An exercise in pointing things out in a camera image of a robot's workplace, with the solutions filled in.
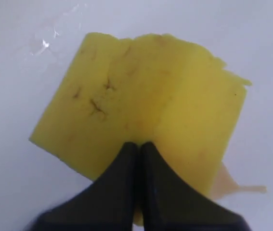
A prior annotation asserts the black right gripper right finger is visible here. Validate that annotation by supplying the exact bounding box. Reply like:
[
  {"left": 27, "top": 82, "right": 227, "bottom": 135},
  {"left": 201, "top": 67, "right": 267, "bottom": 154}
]
[{"left": 140, "top": 142, "right": 250, "bottom": 231}]

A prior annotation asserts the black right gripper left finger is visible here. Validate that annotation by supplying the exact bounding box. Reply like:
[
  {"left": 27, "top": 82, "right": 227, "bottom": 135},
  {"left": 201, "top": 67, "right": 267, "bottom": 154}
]
[{"left": 29, "top": 142, "right": 138, "bottom": 231}]

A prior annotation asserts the yellow sponge block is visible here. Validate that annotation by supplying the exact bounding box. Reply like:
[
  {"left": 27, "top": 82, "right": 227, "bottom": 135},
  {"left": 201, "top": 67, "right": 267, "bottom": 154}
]
[{"left": 28, "top": 33, "right": 253, "bottom": 227}]

